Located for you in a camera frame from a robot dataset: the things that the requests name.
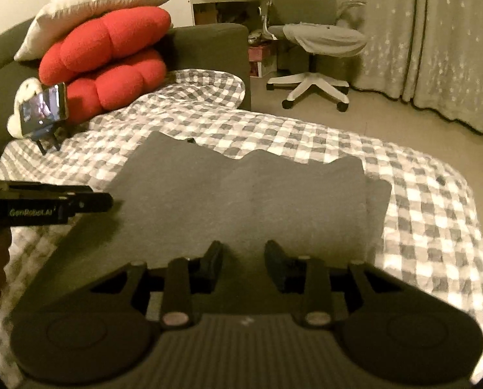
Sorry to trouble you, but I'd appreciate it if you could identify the grey office chair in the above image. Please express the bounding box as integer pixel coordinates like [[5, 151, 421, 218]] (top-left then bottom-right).
[[259, 0, 368, 113]]

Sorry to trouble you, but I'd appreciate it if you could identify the red puffy cushion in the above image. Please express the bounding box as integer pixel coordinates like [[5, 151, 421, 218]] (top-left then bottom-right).
[[39, 7, 173, 85], [63, 49, 168, 124]]

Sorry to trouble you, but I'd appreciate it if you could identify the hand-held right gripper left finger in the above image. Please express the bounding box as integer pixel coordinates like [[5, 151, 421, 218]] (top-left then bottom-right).
[[89, 240, 224, 329]]

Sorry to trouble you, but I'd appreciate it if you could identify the star-patterned curtain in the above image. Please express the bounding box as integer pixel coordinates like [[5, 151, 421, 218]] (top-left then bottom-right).
[[334, 0, 483, 143]]

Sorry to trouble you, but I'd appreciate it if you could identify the blue phone stand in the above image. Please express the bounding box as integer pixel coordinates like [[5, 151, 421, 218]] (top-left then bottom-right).
[[33, 127, 64, 156]]

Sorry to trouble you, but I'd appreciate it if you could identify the smartphone with lit screen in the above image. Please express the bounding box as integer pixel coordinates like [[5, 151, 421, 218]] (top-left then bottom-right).
[[18, 82, 69, 136]]

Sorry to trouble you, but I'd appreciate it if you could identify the pink box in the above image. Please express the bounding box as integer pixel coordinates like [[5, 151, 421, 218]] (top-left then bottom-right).
[[247, 46, 273, 78]]

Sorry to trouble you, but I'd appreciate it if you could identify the grey white checkered blanket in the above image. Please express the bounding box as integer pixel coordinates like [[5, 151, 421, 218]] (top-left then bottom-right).
[[0, 69, 483, 386]]

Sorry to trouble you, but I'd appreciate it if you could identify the white plush toy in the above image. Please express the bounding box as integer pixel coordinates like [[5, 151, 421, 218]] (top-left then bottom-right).
[[6, 77, 44, 139]]

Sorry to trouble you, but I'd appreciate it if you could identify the dark green sofa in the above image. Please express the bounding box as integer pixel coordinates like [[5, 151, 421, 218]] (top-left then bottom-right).
[[0, 21, 252, 151]]

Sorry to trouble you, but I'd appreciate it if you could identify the beige pillow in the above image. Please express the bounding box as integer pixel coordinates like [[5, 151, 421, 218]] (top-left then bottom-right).
[[14, 0, 171, 63]]

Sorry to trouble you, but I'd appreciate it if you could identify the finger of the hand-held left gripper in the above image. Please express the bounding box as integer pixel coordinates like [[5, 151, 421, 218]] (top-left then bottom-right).
[[67, 192, 115, 216], [8, 184, 95, 196]]

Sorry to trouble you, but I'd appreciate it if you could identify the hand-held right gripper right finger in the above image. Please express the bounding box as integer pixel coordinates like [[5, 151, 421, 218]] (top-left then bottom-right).
[[264, 240, 398, 329]]

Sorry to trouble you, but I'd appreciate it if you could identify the grey knit garment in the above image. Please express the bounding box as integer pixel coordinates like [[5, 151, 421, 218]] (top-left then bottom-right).
[[18, 130, 393, 313]]

